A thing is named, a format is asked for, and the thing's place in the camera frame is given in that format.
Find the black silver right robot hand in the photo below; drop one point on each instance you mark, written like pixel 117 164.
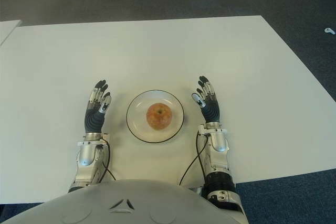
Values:
pixel 212 111

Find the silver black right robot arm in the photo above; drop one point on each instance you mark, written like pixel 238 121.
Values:
pixel 218 155

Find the white plate with black rim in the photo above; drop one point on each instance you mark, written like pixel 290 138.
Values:
pixel 136 121

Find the grey robot torso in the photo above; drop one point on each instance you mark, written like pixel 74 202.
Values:
pixel 118 203

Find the white side table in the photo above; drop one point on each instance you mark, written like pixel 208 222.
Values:
pixel 6 30

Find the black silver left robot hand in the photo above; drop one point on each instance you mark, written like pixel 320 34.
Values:
pixel 94 120

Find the small white floor object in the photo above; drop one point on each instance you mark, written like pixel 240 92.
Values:
pixel 329 30

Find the red yellow apple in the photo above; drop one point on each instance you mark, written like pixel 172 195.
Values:
pixel 159 116

